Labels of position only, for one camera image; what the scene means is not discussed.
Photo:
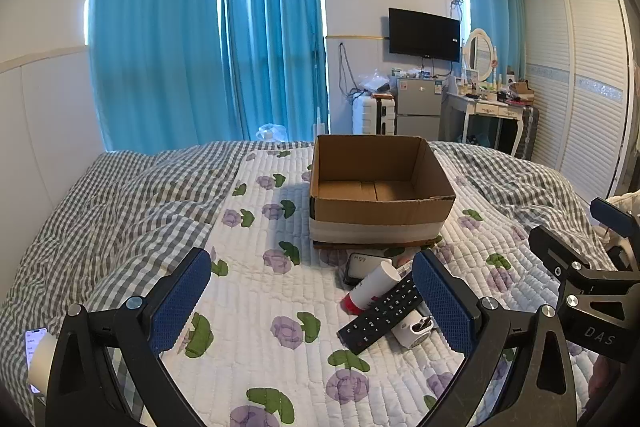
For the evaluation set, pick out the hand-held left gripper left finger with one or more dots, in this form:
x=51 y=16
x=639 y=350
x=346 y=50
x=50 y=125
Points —
x=182 y=302

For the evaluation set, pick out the white plastic bag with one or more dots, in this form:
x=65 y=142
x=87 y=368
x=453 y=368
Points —
x=272 y=132

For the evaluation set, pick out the black remote control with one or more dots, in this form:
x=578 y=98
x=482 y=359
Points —
x=385 y=312

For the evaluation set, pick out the oval white mirror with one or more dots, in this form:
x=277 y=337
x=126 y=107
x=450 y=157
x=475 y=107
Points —
x=479 y=54

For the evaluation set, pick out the black case with white label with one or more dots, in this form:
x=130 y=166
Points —
x=362 y=264

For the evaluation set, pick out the dark suitcase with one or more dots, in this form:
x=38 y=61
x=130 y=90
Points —
x=527 y=132

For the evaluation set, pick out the white suitcase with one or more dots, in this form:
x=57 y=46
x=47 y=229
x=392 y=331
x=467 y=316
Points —
x=372 y=114

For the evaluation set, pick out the white floral quilt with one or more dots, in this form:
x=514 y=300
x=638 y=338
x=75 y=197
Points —
x=280 y=267

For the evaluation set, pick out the white wardrobe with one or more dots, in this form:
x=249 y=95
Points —
x=580 y=87

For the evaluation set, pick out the narrow blue curtain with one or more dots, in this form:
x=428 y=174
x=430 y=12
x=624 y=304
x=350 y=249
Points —
x=272 y=37

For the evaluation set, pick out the grey checked blanket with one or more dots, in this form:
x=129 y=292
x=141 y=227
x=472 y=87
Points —
x=125 y=197

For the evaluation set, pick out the smartphone with lit screen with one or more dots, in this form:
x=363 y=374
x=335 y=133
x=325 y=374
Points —
x=34 y=357

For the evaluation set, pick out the silver small fridge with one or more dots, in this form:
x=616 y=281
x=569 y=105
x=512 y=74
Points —
x=419 y=107

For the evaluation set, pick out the white upright stick tool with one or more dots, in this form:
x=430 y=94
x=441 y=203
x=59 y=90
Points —
x=320 y=122

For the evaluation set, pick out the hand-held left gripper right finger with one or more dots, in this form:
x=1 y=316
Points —
x=442 y=307

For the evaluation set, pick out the clear plastic bag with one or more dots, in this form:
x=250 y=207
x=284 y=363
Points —
x=372 y=82

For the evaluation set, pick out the wide blue curtain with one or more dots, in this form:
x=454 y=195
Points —
x=160 y=37

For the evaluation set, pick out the white tube with red cap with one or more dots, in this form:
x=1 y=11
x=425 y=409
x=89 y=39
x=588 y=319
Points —
x=372 y=284

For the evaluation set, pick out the blue basket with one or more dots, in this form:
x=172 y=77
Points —
x=480 y=139

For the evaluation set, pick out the black wall television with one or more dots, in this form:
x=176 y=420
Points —
x=424 y=34

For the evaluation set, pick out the white charger plug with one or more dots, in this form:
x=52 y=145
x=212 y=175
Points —
x=411 y=332

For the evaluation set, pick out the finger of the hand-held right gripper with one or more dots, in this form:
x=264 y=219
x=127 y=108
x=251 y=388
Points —
x=557 y=247
x=617 y=219

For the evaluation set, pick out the blue curtain beside wardrobe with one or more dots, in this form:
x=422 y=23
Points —
x=492 y=2

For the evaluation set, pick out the white vanity table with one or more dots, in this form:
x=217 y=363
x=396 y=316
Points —
x=487 y=109

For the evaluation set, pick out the brown cardboard box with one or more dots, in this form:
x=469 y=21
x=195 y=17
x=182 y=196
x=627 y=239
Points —
x=380 y=217

